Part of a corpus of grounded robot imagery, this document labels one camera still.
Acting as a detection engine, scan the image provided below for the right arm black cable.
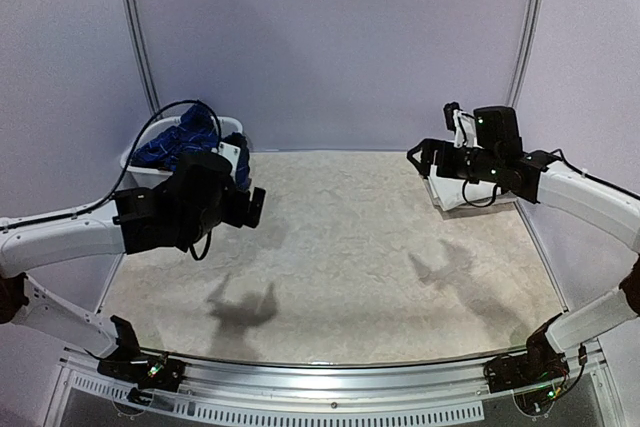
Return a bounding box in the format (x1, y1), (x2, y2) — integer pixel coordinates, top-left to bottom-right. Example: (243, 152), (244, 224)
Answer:
(460, 146), (640, 209)

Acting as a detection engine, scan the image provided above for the blue plaid shirt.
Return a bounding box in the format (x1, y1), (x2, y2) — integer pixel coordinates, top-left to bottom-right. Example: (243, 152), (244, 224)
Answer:
(120, 103), (251, 190)

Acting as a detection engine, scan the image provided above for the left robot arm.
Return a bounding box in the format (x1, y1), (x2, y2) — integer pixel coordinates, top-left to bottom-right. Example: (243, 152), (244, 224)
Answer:
(1, 153), (266, 381)

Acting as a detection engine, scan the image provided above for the white t-shirt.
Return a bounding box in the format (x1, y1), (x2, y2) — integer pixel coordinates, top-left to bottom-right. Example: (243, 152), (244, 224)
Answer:
(423, 166), (516, 211)

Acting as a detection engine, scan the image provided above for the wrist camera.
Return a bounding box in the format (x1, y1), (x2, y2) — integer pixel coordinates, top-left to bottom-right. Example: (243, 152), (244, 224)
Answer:
(215, 142), (241, 176)
(443, 102), (477, 148)

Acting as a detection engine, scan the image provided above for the corner wall post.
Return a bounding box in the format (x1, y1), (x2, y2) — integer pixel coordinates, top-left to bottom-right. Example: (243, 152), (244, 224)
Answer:
(122, 0), (160, 115)
(498, 0), (542, 108)

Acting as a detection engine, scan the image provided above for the left corner wall post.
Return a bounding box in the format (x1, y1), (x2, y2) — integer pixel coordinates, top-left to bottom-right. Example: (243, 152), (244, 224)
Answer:
(122, 0), (160, 115)

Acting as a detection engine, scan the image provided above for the aluminium front rail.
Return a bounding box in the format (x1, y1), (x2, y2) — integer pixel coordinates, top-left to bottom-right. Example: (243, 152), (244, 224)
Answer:
(44, 334), (626, 427)

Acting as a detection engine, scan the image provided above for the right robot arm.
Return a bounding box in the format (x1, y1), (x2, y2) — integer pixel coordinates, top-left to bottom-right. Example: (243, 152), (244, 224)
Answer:
(407, 103), (639, 383)

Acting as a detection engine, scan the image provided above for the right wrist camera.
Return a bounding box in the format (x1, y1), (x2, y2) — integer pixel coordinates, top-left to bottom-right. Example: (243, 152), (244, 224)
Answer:
(443, 102), (477, 148)

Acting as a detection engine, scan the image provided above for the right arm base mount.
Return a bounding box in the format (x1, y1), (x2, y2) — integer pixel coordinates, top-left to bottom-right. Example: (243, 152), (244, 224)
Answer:
(483, 334), (588, 418)

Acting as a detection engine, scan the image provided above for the right corner wall post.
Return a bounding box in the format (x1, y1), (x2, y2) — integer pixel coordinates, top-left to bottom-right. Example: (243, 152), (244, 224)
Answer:
(498, 0), (542, 108)

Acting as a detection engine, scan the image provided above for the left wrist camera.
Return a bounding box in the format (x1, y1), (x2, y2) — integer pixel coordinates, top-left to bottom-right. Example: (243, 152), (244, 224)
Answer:
(215, 142), (241, 176)

